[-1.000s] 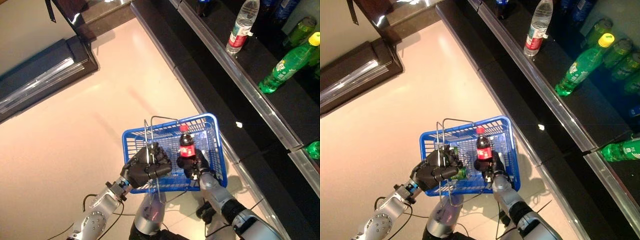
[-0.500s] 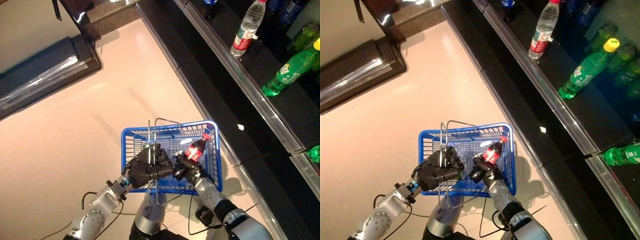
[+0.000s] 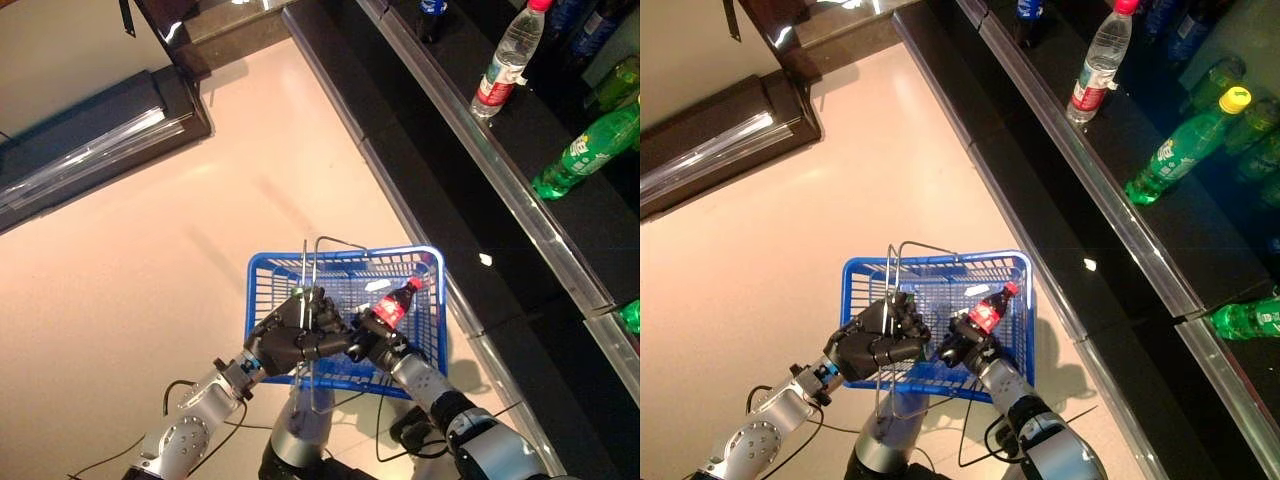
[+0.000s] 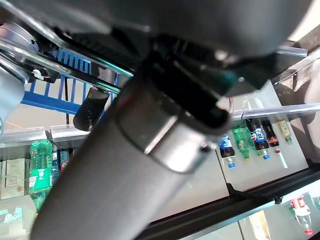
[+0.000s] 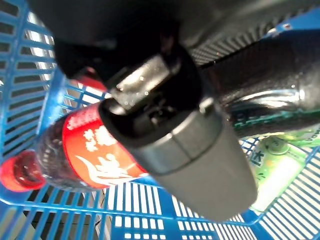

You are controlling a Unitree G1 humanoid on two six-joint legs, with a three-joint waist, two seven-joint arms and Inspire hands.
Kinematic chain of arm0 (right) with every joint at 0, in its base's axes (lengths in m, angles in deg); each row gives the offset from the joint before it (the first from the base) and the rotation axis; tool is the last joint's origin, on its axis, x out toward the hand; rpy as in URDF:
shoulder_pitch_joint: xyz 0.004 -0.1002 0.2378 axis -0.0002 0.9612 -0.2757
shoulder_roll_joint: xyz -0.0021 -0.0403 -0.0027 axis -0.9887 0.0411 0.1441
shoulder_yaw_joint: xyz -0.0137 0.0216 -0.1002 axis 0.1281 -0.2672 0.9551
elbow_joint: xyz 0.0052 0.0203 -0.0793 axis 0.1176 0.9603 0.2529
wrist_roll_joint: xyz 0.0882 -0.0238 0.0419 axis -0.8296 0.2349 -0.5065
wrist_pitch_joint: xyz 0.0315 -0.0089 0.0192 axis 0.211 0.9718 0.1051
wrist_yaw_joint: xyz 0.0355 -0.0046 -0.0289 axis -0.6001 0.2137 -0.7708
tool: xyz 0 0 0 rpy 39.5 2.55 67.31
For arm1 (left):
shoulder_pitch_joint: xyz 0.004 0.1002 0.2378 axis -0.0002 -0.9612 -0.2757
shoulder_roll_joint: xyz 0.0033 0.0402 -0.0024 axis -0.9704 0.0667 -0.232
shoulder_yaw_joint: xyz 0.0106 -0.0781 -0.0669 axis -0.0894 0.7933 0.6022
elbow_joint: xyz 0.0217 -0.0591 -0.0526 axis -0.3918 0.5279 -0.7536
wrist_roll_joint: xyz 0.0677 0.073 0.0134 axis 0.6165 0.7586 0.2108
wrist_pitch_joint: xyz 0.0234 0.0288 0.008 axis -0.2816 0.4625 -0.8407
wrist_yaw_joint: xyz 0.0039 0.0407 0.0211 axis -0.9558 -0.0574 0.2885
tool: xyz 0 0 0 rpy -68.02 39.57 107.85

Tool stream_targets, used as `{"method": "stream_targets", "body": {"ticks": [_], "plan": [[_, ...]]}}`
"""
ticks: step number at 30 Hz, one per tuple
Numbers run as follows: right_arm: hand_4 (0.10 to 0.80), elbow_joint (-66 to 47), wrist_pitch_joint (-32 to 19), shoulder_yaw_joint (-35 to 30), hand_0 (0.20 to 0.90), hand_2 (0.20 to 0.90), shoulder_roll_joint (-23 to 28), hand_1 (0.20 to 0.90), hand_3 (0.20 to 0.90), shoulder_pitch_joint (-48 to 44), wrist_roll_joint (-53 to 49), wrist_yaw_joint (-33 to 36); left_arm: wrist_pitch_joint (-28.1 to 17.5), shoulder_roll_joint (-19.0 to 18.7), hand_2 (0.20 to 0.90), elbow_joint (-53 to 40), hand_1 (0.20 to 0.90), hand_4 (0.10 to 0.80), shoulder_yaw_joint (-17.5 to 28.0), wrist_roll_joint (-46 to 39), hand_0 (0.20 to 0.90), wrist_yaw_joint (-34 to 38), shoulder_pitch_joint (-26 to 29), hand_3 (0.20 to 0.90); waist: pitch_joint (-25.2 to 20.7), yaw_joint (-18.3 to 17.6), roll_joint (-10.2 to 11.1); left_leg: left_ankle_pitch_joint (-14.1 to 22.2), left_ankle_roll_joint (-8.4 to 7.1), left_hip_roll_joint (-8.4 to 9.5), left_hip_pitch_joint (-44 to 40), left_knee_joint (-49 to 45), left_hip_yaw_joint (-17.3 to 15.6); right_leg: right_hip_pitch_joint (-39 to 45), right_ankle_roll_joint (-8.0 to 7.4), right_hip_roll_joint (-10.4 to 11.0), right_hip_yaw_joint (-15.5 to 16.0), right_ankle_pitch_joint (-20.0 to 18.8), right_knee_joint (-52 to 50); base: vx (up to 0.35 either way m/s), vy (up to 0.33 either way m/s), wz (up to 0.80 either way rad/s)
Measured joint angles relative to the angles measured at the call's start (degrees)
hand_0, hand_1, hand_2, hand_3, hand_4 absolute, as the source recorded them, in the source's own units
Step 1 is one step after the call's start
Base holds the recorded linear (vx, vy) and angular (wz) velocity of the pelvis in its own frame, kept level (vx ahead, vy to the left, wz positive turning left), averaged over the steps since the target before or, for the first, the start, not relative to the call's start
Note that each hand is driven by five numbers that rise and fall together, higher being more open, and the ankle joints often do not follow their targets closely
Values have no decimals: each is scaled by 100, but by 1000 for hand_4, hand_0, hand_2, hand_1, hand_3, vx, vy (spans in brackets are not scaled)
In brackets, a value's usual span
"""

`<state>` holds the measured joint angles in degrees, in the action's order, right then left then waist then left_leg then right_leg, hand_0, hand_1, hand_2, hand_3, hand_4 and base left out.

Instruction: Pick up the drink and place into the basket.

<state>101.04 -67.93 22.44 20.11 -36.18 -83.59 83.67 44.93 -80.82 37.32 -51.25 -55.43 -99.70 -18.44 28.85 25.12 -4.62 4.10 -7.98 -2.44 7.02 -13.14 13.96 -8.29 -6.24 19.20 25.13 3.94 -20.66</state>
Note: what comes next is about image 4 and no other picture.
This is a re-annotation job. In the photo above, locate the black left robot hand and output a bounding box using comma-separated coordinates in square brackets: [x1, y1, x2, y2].
[0, 0, 313, 240]

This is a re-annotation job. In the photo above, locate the blue plastic shopping basket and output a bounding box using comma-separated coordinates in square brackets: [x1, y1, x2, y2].
[0, 39, 137, 116]

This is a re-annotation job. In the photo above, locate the pale drink bottle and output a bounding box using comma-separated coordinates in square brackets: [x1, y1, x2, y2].
[276, 119, 294, 145]

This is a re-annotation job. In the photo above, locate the red blue toothpaste box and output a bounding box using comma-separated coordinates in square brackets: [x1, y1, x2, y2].
[59, 159, 70, 173]

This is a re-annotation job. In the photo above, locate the green sprite bottle yellow cap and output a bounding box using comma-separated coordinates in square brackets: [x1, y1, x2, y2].
[28, 138, 55, 212]

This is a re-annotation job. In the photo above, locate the beige carton box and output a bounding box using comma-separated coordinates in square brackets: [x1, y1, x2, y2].
[0, 158, 27, 201]

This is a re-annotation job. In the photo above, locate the blue white printed pack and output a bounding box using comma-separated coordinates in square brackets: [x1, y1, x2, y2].
[0, 198, 38, 226]

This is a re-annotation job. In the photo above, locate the pepsi bottle blue label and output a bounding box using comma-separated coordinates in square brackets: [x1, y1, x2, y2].
[218, 133, 238, 170]

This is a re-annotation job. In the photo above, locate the pepsi bottle with logo label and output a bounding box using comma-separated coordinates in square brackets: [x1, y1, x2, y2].
[246, 118, 272, 160]

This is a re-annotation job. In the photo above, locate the cola bottle red label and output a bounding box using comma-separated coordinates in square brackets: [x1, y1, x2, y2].
[261, 119, 281, 154]

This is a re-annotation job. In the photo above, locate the clear water bottle red label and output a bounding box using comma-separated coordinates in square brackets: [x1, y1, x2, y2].
[289, 196, 315, 236]

